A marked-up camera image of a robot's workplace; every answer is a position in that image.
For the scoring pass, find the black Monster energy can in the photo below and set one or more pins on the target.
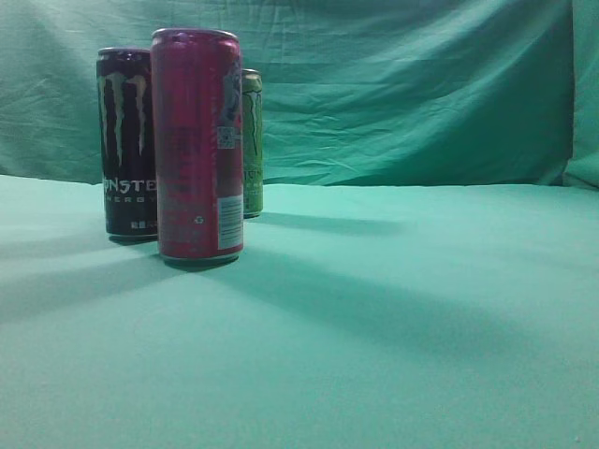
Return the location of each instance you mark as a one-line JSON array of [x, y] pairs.
[[124, 92]]

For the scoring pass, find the green backdrop cloth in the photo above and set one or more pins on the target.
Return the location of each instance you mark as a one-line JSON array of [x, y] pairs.
[[424, 273]]

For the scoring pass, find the pink energy drink can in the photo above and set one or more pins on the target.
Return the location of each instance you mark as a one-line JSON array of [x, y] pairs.
[[198, 144]]

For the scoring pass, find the green Monster energy can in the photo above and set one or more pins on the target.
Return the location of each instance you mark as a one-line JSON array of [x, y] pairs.
[[252, 124]]

